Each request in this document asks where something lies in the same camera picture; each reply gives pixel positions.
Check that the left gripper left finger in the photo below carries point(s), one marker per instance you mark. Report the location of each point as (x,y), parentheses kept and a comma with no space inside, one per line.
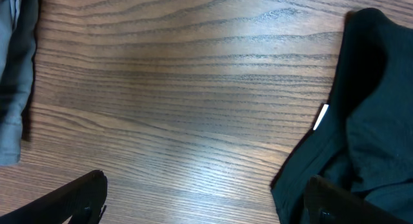
(79,201)

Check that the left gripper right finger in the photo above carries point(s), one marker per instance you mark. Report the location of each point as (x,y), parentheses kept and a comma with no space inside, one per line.
(329,204)

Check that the black t-shirt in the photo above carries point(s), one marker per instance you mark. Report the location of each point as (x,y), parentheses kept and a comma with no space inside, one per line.
(363,143)

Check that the folded grey trousers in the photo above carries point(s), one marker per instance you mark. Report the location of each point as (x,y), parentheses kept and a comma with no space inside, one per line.
(18,45)

